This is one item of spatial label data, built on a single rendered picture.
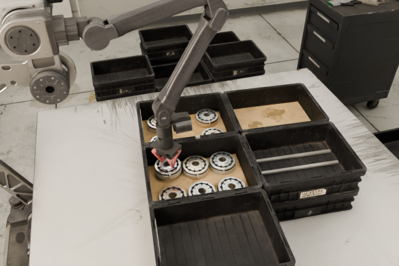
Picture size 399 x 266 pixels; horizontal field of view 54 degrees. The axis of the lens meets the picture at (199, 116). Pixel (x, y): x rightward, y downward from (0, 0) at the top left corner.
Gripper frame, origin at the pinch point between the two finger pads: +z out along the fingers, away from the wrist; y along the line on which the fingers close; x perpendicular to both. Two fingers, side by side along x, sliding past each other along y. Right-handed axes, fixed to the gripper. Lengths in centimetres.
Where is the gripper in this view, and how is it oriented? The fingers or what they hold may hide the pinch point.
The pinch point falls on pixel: (167, 162)
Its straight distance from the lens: 152.1
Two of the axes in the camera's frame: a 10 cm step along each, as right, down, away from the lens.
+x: -5.5, 5.3, -6.5
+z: 0.2, 7.8, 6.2
